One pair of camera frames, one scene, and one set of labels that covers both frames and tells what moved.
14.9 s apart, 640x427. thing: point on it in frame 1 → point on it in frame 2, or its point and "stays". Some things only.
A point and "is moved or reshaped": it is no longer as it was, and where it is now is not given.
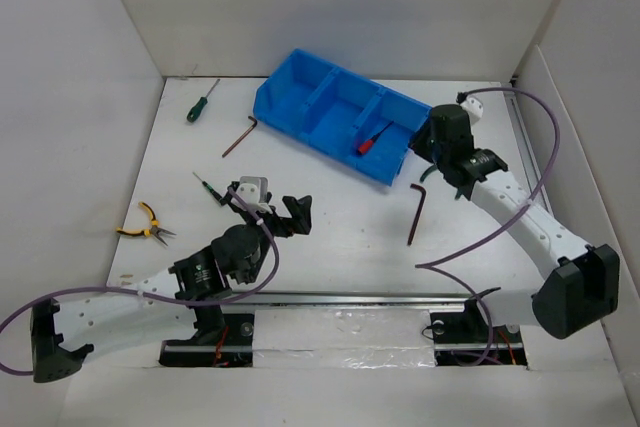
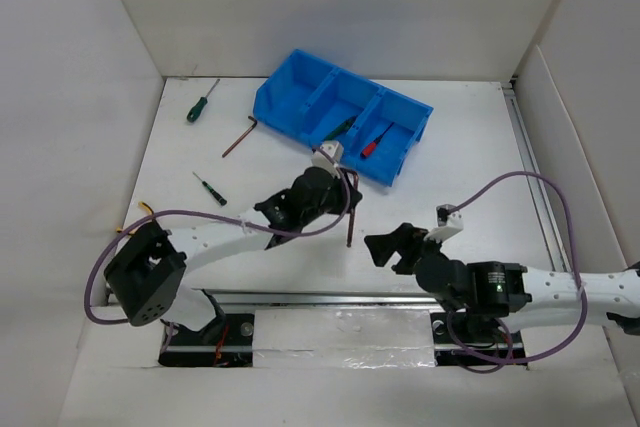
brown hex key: (239, 140) stays
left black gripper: (298, 212) → (339, 185)
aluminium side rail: (532, 170) stays
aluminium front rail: (289, 299) stays
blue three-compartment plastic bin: (337, 110) stays
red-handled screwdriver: (366, 145) is moved or reshaped
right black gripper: (420, 142) → (405, 238)
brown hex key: (418, 213) → (352, 212)
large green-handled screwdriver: (196, 109) stays
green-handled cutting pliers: (427, 171) → (345, 126)
